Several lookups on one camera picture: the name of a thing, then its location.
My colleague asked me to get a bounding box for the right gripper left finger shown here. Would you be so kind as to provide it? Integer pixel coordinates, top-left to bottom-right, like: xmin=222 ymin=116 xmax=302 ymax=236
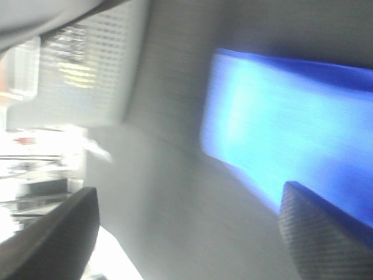
xmin=1 ymin=187 xmax=100 ymax=279

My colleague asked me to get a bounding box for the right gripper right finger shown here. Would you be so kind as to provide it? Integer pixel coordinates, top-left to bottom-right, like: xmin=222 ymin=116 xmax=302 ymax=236
xmin=279 ymin=181 xmax=372 ymax=279

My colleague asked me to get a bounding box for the blue microfiber towel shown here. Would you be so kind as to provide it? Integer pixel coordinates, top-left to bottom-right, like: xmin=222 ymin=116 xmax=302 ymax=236
xmin=200 ymin=48 xmax=372 ymax=225

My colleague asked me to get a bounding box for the grey perforated plastic basket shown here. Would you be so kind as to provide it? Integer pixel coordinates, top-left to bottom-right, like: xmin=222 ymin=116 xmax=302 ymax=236
xmin=1 ymin=1 xmax=149 ymax=130

